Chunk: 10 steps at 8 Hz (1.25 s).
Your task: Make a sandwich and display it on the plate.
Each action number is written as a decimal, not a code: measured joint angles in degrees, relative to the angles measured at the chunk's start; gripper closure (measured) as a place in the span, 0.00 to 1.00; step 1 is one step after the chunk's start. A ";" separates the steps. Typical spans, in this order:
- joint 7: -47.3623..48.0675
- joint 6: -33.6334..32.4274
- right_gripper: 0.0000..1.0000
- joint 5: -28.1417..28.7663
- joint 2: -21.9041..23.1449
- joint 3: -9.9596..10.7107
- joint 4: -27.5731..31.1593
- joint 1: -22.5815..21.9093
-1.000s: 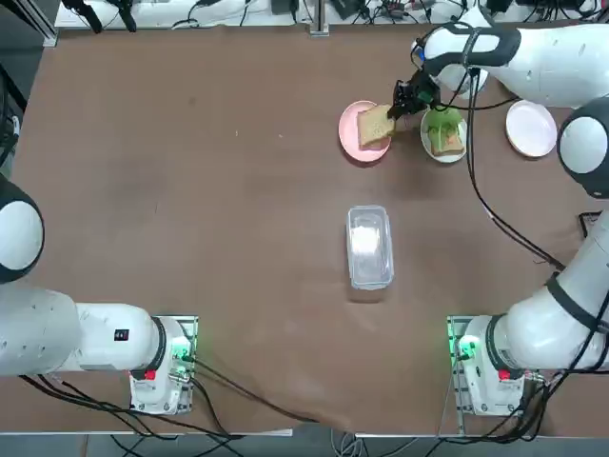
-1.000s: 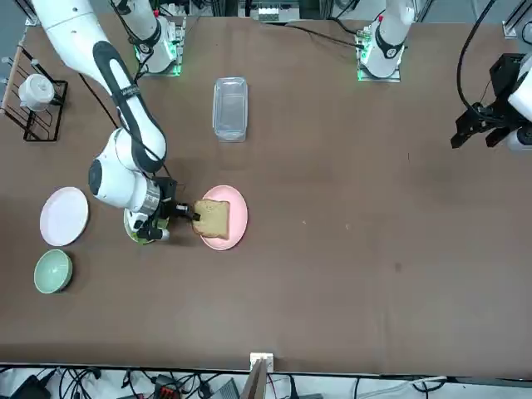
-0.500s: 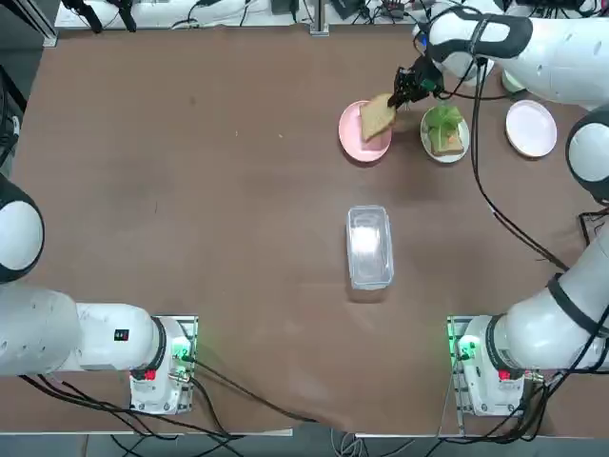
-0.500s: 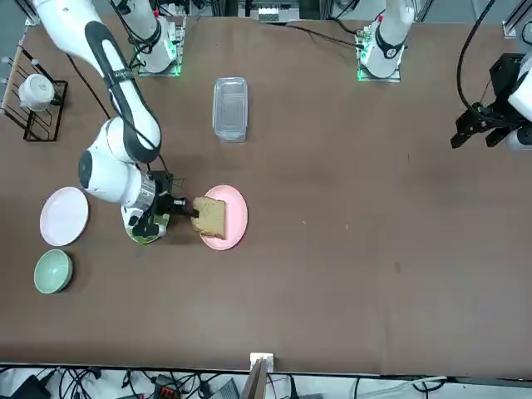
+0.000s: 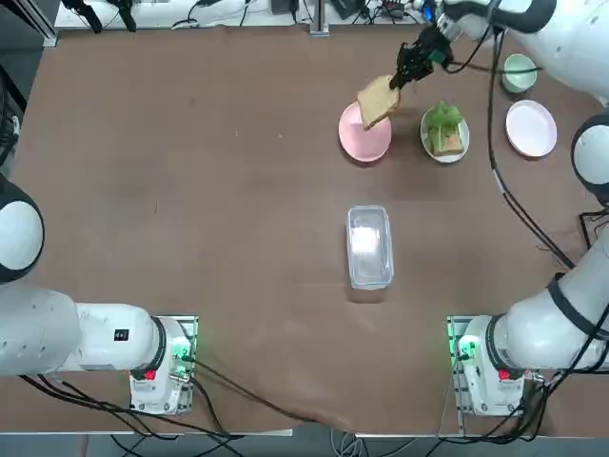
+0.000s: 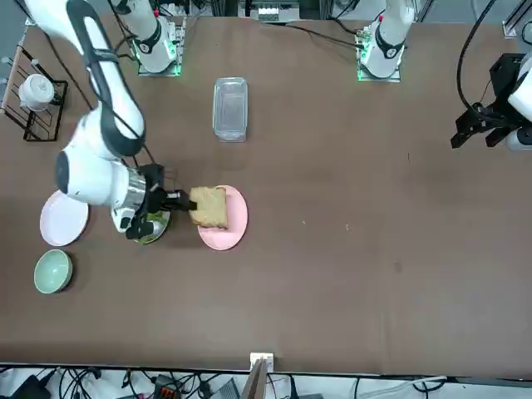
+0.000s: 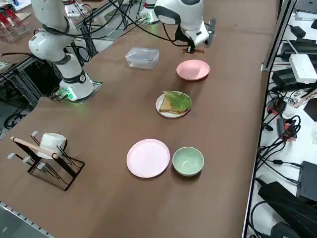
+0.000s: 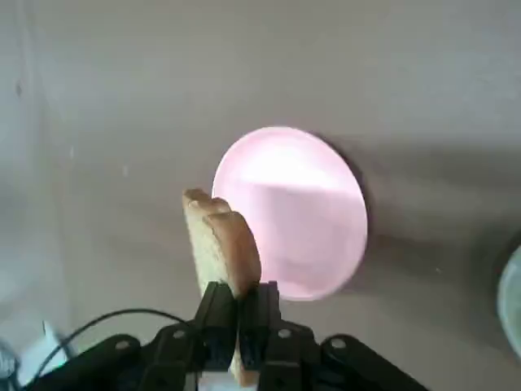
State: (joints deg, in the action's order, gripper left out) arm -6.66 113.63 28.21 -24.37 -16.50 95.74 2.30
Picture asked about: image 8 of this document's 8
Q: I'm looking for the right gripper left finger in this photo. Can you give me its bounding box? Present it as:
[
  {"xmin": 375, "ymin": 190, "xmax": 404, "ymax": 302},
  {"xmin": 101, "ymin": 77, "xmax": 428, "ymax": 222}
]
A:
[{"xmin": 20, "ymin": 280, "xmax": 239, "ymax": 391}]

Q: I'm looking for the pink round plate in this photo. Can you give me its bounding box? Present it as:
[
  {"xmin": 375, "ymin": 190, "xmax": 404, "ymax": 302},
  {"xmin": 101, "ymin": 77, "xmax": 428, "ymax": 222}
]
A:
[{"xmin": 211, "ymin": 125, "xmax": 369, "ymax": 302}]

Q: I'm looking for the brown bread slice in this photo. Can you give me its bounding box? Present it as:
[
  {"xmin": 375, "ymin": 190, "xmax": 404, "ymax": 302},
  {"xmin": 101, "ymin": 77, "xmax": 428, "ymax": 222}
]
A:
[{"xmin": 182, "ymin": 187, "xmax": 262, "ymax": 387}]

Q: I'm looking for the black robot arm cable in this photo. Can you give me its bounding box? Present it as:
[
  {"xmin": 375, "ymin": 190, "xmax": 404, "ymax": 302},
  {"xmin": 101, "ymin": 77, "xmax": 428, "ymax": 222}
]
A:
[{"xmin": 15, "ymin": 308, "xmax": 192, "ymax": 386}]

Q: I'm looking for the pale green bowl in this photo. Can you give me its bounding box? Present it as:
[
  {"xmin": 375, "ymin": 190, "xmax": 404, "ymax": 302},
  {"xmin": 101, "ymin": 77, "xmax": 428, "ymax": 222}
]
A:
[{"xmin": 497, "ymin": 244, "xmax": 521, "ymax": 362}]

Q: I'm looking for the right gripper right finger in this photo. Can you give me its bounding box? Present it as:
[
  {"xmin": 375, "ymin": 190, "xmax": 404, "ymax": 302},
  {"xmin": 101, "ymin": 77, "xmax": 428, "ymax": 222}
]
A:
[{"xmin": 238, "ymin": 280, "xmax": 428, "ymax": 391}]

